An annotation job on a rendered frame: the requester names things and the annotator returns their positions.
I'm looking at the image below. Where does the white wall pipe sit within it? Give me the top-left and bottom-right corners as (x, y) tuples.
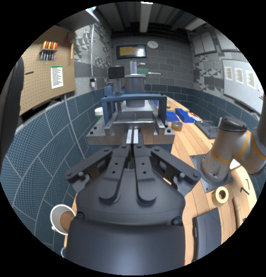
(90, 23), (97, 78)

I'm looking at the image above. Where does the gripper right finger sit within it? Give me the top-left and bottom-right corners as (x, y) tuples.
(132, 128), (202, 206)

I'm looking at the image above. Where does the black round knob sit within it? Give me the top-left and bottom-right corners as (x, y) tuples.
(108, 65), (126, 80)

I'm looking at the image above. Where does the wooden handled hammer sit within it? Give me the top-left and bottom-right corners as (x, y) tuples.
(68, 38), (77, 60)

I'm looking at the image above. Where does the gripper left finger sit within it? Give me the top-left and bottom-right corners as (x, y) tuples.
(64, 128), (133, 205)

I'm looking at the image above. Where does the wooden stick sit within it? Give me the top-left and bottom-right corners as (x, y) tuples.
(232, 197), (243, 226)

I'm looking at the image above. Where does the white green paper checklist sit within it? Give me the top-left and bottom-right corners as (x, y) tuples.
(51, 65), (64, 90)

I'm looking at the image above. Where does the dark tall cabinet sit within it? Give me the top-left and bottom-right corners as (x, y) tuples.
(0, 56), (25, 173)

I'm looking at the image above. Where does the cream tape roll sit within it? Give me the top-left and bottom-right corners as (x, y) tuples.
(211, 186), (229, 207)

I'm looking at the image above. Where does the black hex key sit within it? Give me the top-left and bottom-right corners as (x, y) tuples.
(240, 177), (251, 196)

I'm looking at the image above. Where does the grey upright tube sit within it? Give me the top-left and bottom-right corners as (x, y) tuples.
(129, 60), (139, 76)

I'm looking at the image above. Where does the grey clamp fixture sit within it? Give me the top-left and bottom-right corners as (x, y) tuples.
(194, 119), (220, 140)

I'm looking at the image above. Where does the blue grey ring magazine body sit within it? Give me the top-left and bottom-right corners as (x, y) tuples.
(86, 73), (176, 152)

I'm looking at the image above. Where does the grey square base plate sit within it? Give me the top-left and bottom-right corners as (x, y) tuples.
(190, 154), (234, 194)

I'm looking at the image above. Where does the brown pegboard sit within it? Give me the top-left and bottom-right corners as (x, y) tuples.
(19, 25), (77, 117)

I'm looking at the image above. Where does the grey whiteboard with papers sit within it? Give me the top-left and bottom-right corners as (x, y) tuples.
(221, 58), (264, 116)

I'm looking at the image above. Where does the grey framed window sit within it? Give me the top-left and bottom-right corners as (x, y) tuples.
(214, 27), (242, 53)
(190, 29), (218, 57)

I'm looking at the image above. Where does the white jar with green band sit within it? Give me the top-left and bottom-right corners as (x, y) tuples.
(94, 107), (104, 123)

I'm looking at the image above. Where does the white cup of coffee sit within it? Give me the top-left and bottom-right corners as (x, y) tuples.
(50, 204), (77, 236)

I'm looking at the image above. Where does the black wall screen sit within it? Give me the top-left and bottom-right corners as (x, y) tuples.
(116, 44), (147, 60)

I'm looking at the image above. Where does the ceiling light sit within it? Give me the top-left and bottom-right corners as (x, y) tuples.
(84, 5), (97, 18)
(184, 17), (203, 32)
(139, 1), (154, 34)

